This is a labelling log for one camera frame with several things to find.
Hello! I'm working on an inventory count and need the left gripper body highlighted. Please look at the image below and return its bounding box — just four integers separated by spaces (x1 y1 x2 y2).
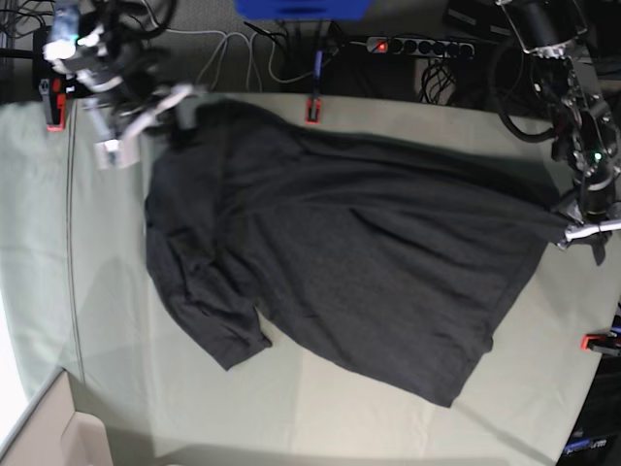
557 201 620 250

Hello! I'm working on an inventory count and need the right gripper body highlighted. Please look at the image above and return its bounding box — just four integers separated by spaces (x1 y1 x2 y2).
82 83 208 170

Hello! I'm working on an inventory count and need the black t-shirt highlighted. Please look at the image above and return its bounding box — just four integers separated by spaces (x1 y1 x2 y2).
145 102 568 407

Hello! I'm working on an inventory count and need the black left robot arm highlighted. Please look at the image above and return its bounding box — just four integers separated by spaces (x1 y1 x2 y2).
488 1 620 264

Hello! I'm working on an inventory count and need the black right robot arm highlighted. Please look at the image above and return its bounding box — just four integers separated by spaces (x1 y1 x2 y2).
43 1 197 169

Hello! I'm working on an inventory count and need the red black left clamp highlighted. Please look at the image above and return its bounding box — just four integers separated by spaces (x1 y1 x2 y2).
39 78 67 132

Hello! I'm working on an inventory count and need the red black side clamp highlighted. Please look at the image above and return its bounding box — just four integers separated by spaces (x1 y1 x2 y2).
581 315 620 357

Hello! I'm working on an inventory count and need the blue plastic bin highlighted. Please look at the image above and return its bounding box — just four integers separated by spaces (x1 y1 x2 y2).
235 0 371 20

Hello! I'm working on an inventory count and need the red black table clamp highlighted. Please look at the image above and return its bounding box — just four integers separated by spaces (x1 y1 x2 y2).
305 96 321 124

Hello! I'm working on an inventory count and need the green table cloth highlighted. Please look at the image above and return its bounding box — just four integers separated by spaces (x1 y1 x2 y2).
1 103 620 465

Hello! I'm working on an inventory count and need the white power strip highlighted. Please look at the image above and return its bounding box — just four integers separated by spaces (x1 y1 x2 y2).
365 36 476 60

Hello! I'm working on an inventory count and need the cardboard box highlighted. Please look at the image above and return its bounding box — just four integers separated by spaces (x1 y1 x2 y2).
1 368 114 466

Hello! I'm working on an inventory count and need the white cable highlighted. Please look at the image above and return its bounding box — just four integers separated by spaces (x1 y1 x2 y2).
140 0 316 93

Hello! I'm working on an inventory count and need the black cable bundle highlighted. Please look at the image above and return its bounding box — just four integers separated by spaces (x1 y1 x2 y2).
416 60 460 106

